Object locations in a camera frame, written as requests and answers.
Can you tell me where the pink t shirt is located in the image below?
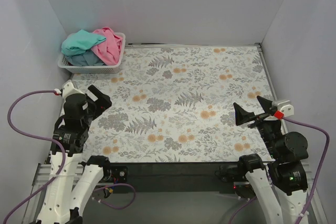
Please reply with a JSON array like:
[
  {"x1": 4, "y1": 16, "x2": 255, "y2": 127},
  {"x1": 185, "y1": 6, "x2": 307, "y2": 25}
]
[{"x1": 91, "y1": 27, "x2": 123, "y2": 66}]

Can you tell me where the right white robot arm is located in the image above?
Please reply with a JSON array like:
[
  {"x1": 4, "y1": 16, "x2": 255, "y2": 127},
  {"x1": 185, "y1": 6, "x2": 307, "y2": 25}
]
[{"x1": 233, "y1": 96, "x2": 309, "y2": 223}]

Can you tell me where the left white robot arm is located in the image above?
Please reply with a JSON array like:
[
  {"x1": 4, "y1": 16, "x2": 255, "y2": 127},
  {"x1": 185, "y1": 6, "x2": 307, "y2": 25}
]
[{"x1": 36, "y1": 81, "x2": 112, "y2": 223}]

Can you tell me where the grey-blue t shirt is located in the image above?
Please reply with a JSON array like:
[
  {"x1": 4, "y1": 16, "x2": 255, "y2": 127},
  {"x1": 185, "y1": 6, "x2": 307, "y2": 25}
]
[{"x1": 64, "y1": 50, "x2": 105, "y2": 67}]

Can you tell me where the white plastic laundry basket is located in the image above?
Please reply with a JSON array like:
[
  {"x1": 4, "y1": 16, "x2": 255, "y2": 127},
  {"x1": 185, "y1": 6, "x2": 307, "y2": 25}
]
[{"x1": 57, "y1": 32, "x2": 126, "y2": 74}]

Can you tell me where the teal t shirt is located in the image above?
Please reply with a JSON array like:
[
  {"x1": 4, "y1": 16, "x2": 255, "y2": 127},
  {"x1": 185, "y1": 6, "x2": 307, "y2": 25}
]
[{"x1": 61, "y1": 29, "x2": 106, "y2": 56}]

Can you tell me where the floral patterned table mat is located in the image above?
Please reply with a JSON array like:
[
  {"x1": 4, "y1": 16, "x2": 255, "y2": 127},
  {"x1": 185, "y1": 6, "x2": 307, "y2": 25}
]
[{"x1": 72, "y1": 46, "x2": 274, "y2": 163}]

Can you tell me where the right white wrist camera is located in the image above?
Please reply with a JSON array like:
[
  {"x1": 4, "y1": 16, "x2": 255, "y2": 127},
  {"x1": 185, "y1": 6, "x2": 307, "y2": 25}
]
[{"x1": 272, "y1": 100, "x2": 294, "y2": 119}]

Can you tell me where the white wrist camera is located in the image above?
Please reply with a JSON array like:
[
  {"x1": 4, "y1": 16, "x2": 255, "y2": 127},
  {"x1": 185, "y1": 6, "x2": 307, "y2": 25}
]
[
  {"x1": 272, "y1": 100, "x2": 294, "y2": 119},
  {"x1": 61, "y1": 80, "x2": 82, "y2": 101}
]

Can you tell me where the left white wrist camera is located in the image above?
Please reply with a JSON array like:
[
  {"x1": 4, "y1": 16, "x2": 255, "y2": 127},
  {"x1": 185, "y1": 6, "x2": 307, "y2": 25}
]
[{"x1": 61, "y1": 80, "x2": 82, "y2": 101}]

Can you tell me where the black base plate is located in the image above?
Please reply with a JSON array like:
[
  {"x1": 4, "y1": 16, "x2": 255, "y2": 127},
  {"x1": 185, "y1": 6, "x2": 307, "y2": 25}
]
[{"x1": 110, "y1": 162, "x2": 247, "y2": 193}]

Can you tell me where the aluminium frame rail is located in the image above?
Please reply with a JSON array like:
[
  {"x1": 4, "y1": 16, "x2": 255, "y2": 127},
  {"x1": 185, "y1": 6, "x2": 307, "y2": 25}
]
[{"x1": 22, "y1": 164, "x2": 84, "y2": 224}]

